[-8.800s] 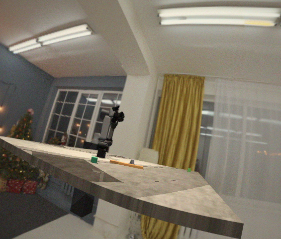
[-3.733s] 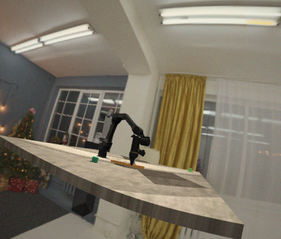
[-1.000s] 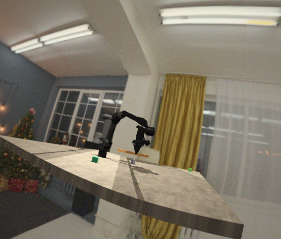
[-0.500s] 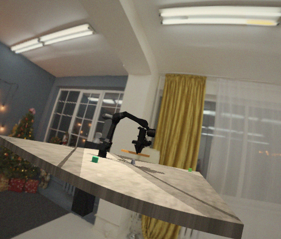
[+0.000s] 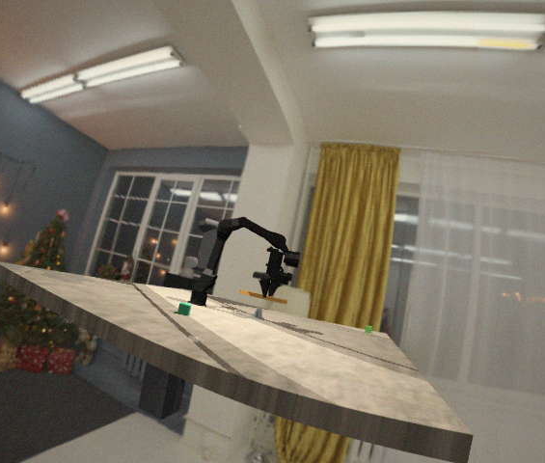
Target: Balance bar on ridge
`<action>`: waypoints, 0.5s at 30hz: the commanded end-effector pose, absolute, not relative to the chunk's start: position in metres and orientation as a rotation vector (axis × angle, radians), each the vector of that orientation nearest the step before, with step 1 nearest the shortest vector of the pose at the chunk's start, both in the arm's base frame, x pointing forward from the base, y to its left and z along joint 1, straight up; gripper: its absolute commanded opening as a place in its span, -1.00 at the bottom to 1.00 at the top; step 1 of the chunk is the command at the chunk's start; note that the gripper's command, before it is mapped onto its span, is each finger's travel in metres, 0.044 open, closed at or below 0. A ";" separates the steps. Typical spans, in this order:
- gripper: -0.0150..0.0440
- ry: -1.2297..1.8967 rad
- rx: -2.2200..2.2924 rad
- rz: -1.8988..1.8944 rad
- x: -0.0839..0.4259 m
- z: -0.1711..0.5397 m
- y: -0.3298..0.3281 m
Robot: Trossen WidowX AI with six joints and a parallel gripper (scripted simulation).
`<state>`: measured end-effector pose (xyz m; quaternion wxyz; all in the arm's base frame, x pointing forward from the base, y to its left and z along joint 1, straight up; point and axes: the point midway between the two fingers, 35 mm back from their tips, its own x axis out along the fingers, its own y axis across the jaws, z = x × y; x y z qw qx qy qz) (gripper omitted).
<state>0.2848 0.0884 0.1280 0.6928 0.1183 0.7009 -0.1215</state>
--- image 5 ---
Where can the orange bar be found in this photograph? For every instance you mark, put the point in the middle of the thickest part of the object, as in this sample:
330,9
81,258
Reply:
269,298

